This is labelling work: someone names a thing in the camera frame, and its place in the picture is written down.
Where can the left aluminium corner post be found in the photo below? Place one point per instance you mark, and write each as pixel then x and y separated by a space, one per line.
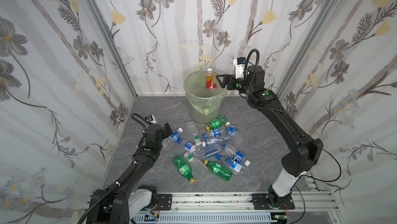
pixel 106 34

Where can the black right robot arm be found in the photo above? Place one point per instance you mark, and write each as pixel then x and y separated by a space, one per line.
pixel 304 151

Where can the clear bottle blue label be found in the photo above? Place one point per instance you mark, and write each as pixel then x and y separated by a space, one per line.
pixel 234 153
pixel 174 138

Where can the clear bottle white cap barcode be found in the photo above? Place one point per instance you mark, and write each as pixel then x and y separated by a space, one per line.
pixel 215 140

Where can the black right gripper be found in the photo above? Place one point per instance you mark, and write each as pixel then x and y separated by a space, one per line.
pixel 229 81

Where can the right aluminium corner post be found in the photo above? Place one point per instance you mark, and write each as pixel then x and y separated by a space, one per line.
pixel 315 29

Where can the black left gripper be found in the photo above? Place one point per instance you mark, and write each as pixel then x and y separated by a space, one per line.
pixel 166 129

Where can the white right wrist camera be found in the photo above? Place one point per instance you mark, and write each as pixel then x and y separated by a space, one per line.
pixel 240 65

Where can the aluminium corner post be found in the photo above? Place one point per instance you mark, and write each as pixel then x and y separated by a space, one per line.
pixel 106 34
pixel 315 29

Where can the soda water bottle blue cap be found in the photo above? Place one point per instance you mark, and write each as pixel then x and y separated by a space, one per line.
pixel 211 151

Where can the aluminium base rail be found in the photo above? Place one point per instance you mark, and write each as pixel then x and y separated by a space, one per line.
pixel 304 208

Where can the green plastic bin liner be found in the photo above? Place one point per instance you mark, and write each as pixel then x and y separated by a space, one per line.
pixel 203 87

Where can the metal mesh waste bin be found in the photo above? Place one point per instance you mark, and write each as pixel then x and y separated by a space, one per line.
pixel 204 100

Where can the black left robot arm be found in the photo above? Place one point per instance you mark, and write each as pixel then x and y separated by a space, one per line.
pixel 110 205

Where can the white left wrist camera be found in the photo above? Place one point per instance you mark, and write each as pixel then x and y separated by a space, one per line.
pixel 150 119

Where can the white slotted cable duct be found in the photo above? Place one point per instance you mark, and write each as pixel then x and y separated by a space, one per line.
pixel 205 218

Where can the blue label bottle front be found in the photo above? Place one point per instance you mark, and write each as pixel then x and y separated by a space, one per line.
pixel 233 166

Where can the Pocari Sweat clear bottle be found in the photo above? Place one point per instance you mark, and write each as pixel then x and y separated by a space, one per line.
pixel 233 133

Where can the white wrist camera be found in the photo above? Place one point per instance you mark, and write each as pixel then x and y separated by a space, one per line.
pixel 240 65
pixel 150 119

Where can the orange red drink bottle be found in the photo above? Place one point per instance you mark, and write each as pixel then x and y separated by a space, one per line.
pixel 211 82

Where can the Pepsi water bottle blue cap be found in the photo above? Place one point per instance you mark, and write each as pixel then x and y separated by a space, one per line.
pixel 215 133

